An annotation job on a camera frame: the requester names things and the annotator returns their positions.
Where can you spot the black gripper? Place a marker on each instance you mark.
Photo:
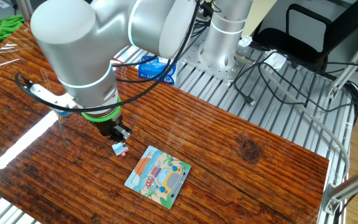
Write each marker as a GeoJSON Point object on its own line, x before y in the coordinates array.
{"type": "Point", "coordinates": [109, 123]}

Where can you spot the small blue puzzle piece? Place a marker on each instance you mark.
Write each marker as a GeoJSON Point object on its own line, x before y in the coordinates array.
{"type": "Point", "coordinates": [120, 149]}

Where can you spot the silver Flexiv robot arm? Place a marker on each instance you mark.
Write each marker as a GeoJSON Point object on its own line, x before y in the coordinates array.
{"type": "Point", "coordinates": [73, 46]}

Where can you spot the cartoon car puzzle board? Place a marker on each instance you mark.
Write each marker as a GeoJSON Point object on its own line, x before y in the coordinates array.
{"type": "Point", "coordinates": [158, 177]}

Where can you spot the blue tissue pack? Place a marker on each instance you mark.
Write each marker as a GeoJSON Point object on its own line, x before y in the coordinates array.
{"type": "Point", "coordinates": [154, 71]}

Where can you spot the wood grain table mat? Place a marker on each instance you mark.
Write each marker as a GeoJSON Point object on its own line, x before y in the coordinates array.
{"type": "Point", "coordinates": [228, 186]}

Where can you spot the silver robot mounting plate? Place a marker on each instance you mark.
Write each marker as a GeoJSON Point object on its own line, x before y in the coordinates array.
{"type": "Point", "coordinates": [225, 74]}

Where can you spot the small white card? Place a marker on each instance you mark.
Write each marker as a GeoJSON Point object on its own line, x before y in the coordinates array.
{"type": "Point", "coordinates": [1, 3]}

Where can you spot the beige cardboard sheet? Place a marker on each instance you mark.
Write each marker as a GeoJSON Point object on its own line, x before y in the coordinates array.
{"type": "Point", "coordinates": [261, 15]}

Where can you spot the black office chair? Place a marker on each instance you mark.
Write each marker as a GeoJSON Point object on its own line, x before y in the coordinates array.
{"type": "Point", "coordinates": [291, 46]}

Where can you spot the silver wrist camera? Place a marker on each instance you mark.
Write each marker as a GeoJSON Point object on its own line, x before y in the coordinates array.
{"type": "Point", "coordinates": [47, 95]}

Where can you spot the aluminium frame post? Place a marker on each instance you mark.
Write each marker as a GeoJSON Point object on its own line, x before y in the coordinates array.
{"type": "Point", "coordinates": [25, 9]}

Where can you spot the aluminium frame beam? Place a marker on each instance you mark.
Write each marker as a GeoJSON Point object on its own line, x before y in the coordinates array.
{"type": "Point", "coordinates": [353, 183]}
{"type": "Point", "coordinates": [353, 62]}

